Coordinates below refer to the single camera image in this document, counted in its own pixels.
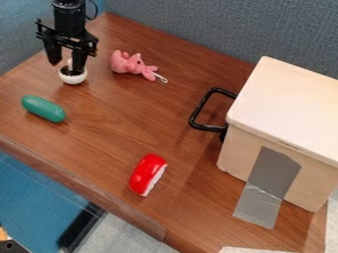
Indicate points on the red toy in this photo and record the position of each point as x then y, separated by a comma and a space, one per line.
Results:
147, 174

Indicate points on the pink plush animal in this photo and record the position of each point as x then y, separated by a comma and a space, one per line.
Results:
129, 64

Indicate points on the green toy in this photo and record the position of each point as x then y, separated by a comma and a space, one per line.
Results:
43, 108

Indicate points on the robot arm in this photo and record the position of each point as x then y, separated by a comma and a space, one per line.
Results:
68, 15

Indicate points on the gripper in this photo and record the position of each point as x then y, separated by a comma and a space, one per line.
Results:
66, 39

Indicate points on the cabinet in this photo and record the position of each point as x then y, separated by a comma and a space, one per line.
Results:
281, 131

